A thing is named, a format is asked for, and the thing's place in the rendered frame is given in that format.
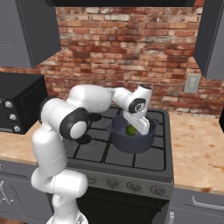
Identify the grey wall cupboard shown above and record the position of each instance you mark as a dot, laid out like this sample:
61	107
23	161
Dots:
17	32
213	38

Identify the dark blue pot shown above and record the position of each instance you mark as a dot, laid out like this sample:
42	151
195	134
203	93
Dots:
131	144

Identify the grey wall socket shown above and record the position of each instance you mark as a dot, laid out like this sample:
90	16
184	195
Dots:
192	83

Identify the black range hood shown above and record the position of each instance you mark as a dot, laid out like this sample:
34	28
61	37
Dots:
122	2

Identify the grey drawer front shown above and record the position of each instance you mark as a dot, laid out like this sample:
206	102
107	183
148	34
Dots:
201	201

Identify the black toaster oven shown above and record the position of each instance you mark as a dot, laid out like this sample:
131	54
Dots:
24	99

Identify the silver toaster oven knob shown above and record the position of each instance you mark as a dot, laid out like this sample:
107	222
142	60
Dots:
17	128
8	104
12	117

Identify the black oven door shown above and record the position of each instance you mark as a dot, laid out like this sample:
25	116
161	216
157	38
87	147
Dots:
122	208

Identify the green lime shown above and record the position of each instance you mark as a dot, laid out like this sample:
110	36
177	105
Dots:
130	131

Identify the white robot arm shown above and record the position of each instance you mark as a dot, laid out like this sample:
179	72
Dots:
49	145

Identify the grey base cupboard door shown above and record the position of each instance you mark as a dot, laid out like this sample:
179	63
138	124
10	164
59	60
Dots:
23	198

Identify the grey stove knob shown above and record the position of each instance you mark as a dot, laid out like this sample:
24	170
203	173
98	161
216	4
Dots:
92	180
157	190
134	186
112	183

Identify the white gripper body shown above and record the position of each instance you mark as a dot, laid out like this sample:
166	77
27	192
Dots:
137	122

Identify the grey black stove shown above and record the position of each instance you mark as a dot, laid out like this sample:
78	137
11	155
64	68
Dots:
122	160

